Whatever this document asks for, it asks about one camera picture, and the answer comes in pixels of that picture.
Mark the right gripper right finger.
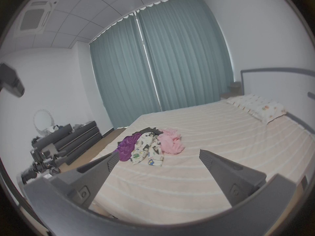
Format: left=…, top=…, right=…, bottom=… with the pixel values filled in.
left=199, top=149, right=267, bottom=209

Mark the white printed pyjama top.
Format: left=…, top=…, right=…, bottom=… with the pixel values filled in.
left=130, top=132, right=165, bottom=167

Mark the ceiling air conditioner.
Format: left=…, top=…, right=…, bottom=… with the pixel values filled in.
left=13, top=0, right=59, bottom=38

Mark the pink garment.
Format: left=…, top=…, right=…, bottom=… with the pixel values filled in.
left=157, top=129, right=185, bottom=155

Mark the grey bedside table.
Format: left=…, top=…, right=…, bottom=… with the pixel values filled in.
left=220, top=81, right=242, bottom=100

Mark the dark grey chest of drawers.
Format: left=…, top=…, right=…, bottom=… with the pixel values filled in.
left=31, top=121, right=102, bottom=165

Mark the purple garment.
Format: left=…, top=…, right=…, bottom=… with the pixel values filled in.
left=118, top=135, right=142, bottom=162

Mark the bed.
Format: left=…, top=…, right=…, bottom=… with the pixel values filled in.
left=89, top=68, right=315, bottom=224

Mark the blue-green curtain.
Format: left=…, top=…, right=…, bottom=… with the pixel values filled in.
left=135, top=0, right=234, bottom=112
left=89, top=15, right=161, bottom=130

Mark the white printed pillow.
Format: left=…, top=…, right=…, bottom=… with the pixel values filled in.
left=226, top=94, right=288, bottom=125

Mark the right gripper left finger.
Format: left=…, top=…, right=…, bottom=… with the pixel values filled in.
left=57, top=151, right=120, bottom=209

